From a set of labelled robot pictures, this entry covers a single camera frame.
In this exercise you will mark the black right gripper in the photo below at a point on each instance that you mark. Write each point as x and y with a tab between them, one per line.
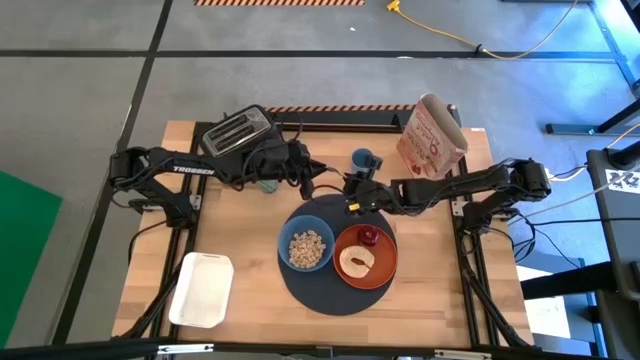
367	195

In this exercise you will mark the teal faceted glass cup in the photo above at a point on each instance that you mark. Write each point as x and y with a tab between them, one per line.
267	187

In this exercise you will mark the orange black hazard tape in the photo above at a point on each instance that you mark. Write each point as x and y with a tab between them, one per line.
340	108

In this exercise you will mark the white paper sheet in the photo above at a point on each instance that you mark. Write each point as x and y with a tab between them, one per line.
545	305

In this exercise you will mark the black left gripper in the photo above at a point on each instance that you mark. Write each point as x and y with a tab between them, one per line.
272	160

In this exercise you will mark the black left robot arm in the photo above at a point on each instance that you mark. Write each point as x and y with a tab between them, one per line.
190	167

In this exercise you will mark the green floor mat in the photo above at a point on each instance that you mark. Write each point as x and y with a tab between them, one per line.
25	250

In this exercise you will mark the light blue plastic cup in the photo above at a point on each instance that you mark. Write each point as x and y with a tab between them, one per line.
361	160

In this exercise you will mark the orange plate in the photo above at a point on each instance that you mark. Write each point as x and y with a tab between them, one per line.
385	265

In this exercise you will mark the red apple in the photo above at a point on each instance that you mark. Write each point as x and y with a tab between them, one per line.
368	236

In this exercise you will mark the black table frame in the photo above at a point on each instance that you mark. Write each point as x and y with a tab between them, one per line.
350	120

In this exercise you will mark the strawberry yogurt cereal box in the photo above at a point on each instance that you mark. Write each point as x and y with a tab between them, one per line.
430	145

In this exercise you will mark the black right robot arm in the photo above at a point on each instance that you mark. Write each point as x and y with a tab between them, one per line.
450	187

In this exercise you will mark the white rectangular tray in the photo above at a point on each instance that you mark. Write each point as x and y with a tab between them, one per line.
200	290

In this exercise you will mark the blue bowl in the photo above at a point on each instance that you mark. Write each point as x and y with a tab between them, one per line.
287	245

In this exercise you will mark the cereal rings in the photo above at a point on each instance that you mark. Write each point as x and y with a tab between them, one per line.
306	249

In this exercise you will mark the round dark woven placemat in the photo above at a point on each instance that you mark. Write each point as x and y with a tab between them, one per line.
325	295

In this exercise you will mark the black floor stand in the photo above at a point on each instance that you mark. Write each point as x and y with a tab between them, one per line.
575	129

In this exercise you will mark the toasted bagel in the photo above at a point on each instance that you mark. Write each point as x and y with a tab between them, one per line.
350	267

